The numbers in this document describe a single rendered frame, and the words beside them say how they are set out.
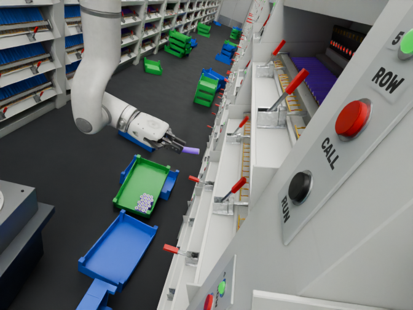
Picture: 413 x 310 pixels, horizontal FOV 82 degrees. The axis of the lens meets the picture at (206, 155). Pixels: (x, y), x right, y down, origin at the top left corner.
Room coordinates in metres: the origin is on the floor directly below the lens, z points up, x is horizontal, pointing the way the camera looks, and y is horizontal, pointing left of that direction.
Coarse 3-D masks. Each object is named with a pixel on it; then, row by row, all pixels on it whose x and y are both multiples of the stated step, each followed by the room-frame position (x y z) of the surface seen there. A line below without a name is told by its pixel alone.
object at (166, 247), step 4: (164, 248) 0.33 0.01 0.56; (168, 248) 0.33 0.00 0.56; (172, 248) 0.33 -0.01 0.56; (176, 248) 0.34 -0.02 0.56; (172, 252) 0.33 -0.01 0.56; (176, 252) 0.33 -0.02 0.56; (180, 252) 0.33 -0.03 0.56; (184, 252) 0.34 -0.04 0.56; (188, 256) 0.33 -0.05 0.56; (192, 256) 0.33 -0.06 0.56
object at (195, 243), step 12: (216, 156) 0.76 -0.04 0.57; (216, 168) 0.72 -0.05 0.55; (204, 192) 0.58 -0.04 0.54; (204, 204) 0.53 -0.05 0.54; (204, 216) 0.48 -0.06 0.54; (192, 228) 0.43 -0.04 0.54; (204, 228) 0.44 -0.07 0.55; (192, 240) 0.39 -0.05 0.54; (180, 276) 0.29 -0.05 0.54; (192, 276) 0.30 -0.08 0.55; (180, 288) 0.27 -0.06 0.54; (180, 300) 0.24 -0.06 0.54
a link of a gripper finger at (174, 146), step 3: (162, 141) 0.59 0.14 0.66; (174, 141) 0.61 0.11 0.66; (162, 144) 0.58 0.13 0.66; (165, 144) 0.58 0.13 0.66; (168, 144) 0.59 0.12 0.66; (171, 144) 0.60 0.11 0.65; (174, 144) 0.60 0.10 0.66; (177, 144) 0.60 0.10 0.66; (165, 147) 0.59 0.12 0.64; (168, 147) 0.60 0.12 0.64; (171, 147) 0.60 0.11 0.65; (174, 147) 0.60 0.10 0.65; (177, 147) 0.60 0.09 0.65; (180, 147) 0.60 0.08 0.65; (183, 147) 0.61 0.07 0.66; (171, 150) 0.60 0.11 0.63; (174, 150) 0.60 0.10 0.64; (177, 150) 0.60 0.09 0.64; (180, 150) 0.60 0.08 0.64; (180, 153) 0.61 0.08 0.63
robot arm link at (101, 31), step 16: (96, 16) 0.55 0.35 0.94; (112, 16) 0.57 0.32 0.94; (96, 32) 0.55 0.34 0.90; (112, 32) 0.58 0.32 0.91; (96, 48) 0.55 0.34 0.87; (112, 48) 0.58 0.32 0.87; (80, 64) 0.55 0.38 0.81; (96, 64) 0.55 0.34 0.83; (112, 64) 0.58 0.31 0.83; (80, 80) 0.51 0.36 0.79; (96, 80) 0.53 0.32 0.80; (80, 96) 0.50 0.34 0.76; (96, 96) 0.51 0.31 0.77; (80, 112) 0.49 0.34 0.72; (96, 112) 0.50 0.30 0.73; (80, 128) 0.50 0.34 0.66; (96, 128) 0.51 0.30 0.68
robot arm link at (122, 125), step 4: (128, 108) 0.60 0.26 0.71; (132, 108) 0.61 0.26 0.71; (124, 112) 0.59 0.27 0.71; (128, 112) 0.59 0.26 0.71; (132, 112) 0.60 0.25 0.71; (120, 116) 0.58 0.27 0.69; (124, 116) 0.58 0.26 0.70; (128, 116) 0.58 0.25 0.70; (132, 116) 0.60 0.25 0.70; (120, 120) 0.57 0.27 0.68; (124, 120) 0.58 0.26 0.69; (128, 120) 0.58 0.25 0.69; (120, 124) 0.57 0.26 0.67; (124, 124) 0.57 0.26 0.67; (120, 128) 0.57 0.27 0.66; (124, 128) 0.58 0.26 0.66; (124, 132) 0.58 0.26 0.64
